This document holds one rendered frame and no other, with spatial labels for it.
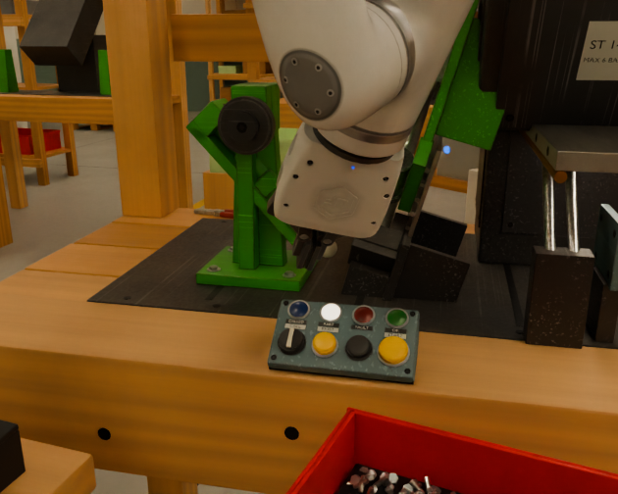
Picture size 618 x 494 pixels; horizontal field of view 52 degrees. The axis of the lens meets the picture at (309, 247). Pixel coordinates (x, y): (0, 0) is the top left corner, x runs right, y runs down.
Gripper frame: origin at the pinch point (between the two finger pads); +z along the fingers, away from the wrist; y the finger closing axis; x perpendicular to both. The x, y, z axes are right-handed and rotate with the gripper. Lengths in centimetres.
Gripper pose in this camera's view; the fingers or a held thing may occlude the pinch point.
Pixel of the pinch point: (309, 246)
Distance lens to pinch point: 64.9
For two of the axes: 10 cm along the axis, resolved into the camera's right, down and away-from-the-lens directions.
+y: 9.7, 1.9, 1.8
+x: 0.2, -7.4, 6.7
